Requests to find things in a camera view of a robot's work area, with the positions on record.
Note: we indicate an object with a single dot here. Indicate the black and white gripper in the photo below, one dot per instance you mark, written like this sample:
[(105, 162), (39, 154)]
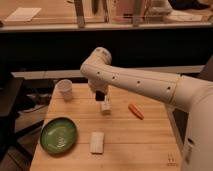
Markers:
[(99, 96)]

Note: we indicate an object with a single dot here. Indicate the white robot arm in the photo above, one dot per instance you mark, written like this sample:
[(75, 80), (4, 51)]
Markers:
[(191, 95)]

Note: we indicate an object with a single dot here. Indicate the white ceramic cup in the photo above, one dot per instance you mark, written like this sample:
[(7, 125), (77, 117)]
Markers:
[(65, 88)]

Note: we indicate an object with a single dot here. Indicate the white eraser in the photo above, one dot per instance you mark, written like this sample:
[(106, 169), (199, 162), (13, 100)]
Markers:
[(97, 143)]

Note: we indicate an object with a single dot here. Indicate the white rectangular block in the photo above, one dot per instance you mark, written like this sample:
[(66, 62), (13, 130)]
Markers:
[(105, 106)]

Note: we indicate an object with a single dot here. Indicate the orange carrot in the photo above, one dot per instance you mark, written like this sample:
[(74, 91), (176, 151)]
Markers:
[(135, 111)]

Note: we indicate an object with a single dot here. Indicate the green bowl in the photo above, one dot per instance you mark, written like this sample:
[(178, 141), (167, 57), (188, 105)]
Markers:
[(58, 136)]

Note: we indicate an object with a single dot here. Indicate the white paper sheet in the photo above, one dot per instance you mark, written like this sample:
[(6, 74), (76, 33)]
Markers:
[(22, 14)]

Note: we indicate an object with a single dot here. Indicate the long wooden shelf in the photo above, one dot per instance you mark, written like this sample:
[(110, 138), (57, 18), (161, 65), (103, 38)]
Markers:
[(101, 26)]

